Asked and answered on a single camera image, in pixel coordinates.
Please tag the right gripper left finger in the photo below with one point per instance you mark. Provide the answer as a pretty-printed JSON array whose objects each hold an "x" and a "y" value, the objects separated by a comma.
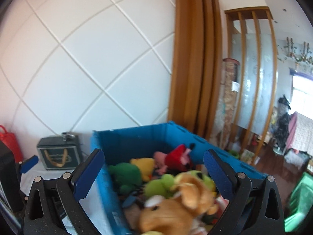
[{"x": 49, "y": 201}]

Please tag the black gift bag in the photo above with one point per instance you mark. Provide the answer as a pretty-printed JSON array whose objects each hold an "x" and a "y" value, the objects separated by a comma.
[{"x": 60, "y": 152}]

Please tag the brown bear plush toy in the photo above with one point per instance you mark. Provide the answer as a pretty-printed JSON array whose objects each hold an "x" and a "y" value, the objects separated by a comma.
[{"x": 182, "y": 213}]

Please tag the red bear-shaped bag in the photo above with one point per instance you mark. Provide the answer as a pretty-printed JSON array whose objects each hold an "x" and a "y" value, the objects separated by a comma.
[{"x": 9, "y": 139}]

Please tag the green frog plush toy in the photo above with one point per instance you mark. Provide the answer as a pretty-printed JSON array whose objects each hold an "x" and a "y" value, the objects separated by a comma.
[{"x": 162, "y": 186}]

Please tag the yellow green duck plush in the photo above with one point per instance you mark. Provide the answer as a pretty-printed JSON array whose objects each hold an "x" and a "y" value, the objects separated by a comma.
[{"x": 130, "y": 176}]

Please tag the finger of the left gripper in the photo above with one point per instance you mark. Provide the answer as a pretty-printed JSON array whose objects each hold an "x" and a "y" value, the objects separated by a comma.
[{"x": 25, "y": 166}]

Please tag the wooden glass partition screen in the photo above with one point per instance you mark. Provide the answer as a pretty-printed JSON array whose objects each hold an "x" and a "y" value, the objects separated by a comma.
[{"x": 252, "y": 55}]

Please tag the red pink plush toy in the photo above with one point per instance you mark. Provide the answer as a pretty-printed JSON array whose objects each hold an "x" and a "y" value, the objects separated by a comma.
[{"x": 177, "y": 160}]

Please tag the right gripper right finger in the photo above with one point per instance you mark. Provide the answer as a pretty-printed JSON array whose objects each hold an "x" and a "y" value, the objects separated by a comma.
[{"x": 254, "y": 205}]

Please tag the blue plastic storage crate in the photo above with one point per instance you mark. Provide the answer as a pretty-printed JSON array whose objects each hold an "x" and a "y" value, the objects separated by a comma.
[{"x": 121, "y": 145}]

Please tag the rolled patterned carpet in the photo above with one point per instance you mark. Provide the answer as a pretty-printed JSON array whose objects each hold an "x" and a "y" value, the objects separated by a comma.
[{"x": 229, "y": 88}]

